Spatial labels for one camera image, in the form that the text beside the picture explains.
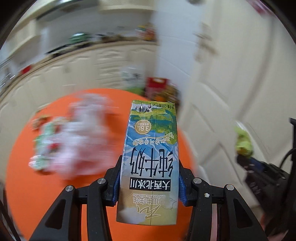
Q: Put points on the round orange table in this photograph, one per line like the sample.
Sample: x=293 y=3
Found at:
x=30 y=193

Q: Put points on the white door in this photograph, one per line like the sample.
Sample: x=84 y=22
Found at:
x=249 y=84

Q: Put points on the green white snack wrapper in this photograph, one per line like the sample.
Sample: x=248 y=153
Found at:
x=45 y=148

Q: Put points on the red basin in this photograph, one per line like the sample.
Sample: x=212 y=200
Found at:
x=25 y=70

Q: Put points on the door handle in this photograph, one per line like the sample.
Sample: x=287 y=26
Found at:
x=204 y=43

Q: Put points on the white rice bag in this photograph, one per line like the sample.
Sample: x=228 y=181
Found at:
x=133 y=78

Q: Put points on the milk carton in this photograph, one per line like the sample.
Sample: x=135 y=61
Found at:
x=149 y=175

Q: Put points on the red gift box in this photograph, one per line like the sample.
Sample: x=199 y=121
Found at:
x=154 y=85

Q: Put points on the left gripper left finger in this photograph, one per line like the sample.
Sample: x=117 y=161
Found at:
x=113 y=178

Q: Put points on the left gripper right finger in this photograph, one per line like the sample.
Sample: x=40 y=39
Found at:
x=186 y=194

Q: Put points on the green electric pot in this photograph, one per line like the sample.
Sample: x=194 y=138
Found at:
x=79 y=37

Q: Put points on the white pink plastic bag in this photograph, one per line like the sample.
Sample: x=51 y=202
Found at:
x=85 y=143

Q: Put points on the condiment bottles group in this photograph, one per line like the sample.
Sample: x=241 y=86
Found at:
x=147 y=32

